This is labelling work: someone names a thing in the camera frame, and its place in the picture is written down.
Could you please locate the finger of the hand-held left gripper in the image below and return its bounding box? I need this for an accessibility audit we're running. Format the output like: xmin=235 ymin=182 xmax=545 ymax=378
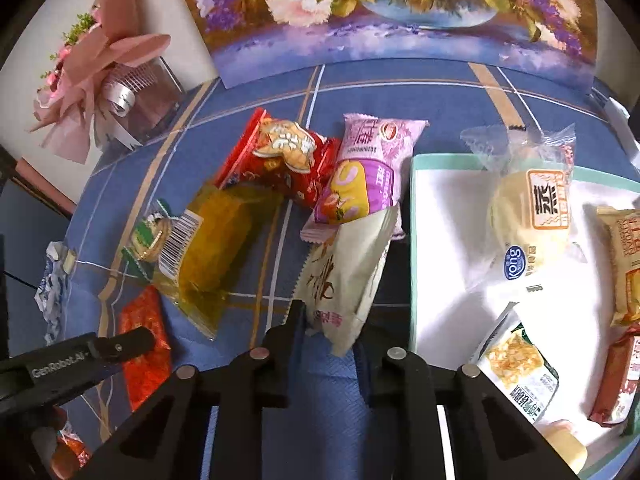
xmin=29 ymin=326 xmax=157 ymax=402

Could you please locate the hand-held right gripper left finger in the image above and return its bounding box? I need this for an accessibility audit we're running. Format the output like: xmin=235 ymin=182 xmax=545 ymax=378
xmin=75 ymin=299 xmax=307 ymax=480

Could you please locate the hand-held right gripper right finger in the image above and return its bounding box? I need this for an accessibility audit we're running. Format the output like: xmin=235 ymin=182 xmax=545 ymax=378
xmin=355 ymin=331 xmax=577 ymax=480

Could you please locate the red gold-patterned snack packet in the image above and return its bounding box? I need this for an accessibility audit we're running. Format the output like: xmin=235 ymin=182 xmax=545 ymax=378
xmin=118 ymin=284 xmax=174 ymax=414

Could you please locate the pale green snack packet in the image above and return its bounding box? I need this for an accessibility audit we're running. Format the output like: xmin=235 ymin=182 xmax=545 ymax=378
xmin=289 ymin=204 xmax=401 ymax=359

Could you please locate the teal-edged white box lid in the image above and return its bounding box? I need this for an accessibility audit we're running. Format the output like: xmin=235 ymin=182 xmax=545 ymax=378
xmin=407 ymin=152 xmax=640 ymax=480

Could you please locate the clear steamed cake packet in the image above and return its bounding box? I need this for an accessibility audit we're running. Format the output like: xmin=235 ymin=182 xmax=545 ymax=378
xmin=459 ymin=122 xmax=589 ymax=307

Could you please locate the brown-red snack packet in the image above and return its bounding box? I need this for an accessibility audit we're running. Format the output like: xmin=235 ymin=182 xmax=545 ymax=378
xmin=589 ymin=327 xmax=640 ymax=429

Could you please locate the yellow snack packet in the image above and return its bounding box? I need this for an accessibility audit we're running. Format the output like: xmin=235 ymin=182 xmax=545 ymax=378
xmin=596 ymin=204 xmax=640 ymax=329

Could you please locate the person's left hand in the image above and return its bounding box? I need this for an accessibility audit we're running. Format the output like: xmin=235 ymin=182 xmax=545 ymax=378
xmin=31 ymin=425 xmax=83 ymax=480

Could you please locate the blue plaid tablecloth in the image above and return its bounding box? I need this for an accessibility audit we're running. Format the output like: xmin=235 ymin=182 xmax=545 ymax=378
xmin=60 ymin=60 xmax=640 ymax=480

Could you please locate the crumpled white and blue wrapper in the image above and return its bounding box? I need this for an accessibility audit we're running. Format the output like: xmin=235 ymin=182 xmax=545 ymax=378
xmin=33 ymin=241 xmax=79 ymax=347

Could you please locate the clear orange jelly packet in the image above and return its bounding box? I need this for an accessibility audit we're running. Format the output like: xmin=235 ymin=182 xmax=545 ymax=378
xmin=149 ymin=182 xmax=286 ymax=342

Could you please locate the small green biscuit packet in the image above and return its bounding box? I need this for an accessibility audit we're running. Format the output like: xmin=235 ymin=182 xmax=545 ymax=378
xmin=122 ymin=198 xmax=177 ymax=282

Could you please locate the green and white snack packet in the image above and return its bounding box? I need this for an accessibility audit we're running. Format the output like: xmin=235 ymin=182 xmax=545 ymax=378
xmin=469 ymin=304 xmax=561 ymax=427

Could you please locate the pink cake roll packet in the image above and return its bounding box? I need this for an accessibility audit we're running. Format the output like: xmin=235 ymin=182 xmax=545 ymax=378
xmin=299 ymin=113 xmax=431 ymax=244

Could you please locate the red cookie print snack packet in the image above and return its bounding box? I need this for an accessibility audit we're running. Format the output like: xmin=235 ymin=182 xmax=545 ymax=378
xmin=214 ymin=107 xmax=341 ymax=209

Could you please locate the beige cake packet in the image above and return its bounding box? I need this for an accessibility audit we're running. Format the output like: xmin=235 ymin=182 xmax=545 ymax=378
xmin=541 ymin=419 xmax=589 ymax=476

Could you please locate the pink flower bouquet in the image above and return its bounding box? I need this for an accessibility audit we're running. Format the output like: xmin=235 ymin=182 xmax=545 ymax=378
xmin=27 ymin=0 xmax=174 ymax=166

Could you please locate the floral painting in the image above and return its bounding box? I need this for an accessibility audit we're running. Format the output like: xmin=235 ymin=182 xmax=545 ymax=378
xmin=170 ymin=0 xmax=601 ymax=92

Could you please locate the white power strip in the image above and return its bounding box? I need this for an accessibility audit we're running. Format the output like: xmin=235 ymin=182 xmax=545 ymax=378
xmin=602 ymin=97 xmax=640 ymax=172

